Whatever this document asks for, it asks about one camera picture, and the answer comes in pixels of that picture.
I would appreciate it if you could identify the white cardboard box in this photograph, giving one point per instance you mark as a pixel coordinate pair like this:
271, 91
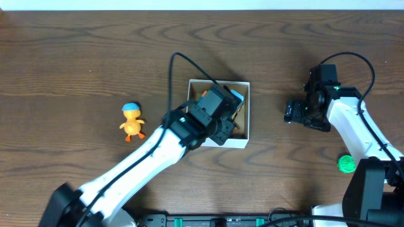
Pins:
240, 136

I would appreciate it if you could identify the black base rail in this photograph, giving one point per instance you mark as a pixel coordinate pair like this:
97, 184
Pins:
149, 218

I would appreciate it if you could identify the green round toy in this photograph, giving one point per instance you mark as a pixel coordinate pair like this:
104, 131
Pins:
346, 164

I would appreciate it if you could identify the orange duck toy blue cap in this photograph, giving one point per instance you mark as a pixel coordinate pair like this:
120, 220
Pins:
132, 125

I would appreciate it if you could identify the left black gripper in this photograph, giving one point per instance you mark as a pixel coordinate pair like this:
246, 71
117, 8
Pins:
235, 111

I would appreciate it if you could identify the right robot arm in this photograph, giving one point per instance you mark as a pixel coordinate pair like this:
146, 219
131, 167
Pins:
375, 192

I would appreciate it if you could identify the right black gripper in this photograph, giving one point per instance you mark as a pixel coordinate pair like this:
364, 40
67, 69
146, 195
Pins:
290, 112

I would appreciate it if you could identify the yellow grey toy truck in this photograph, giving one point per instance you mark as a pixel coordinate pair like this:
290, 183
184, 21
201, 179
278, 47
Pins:
240, 101

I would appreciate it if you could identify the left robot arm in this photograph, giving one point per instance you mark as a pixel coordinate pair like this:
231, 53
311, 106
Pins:
100, 202

